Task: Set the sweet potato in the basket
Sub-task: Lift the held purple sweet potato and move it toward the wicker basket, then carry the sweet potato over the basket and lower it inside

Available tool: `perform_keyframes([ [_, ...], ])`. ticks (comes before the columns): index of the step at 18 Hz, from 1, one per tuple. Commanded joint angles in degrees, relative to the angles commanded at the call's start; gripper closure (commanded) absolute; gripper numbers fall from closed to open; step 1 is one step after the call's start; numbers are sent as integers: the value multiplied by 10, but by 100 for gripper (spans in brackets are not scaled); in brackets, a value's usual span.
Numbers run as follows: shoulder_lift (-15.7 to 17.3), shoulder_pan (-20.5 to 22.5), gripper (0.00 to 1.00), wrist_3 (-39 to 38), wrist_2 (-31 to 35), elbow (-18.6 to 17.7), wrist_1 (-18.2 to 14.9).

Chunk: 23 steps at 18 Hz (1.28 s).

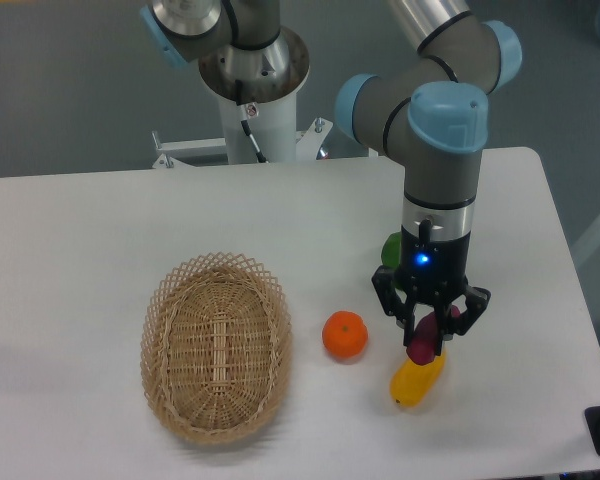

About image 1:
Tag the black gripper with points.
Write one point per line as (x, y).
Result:
(433, 275)

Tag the purple sweet potato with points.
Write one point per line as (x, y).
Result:
(423, 347)

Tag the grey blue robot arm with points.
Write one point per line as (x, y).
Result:
(432, 120)

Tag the woven wicker basket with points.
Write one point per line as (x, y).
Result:
(216, 349)

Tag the green bok choy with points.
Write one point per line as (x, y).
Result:
(391, 249)

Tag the orange mandarin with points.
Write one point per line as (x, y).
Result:
(344, 334)

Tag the yellow mango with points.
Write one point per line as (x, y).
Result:
(411, 383)

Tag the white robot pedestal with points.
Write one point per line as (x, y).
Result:
(256, 93)

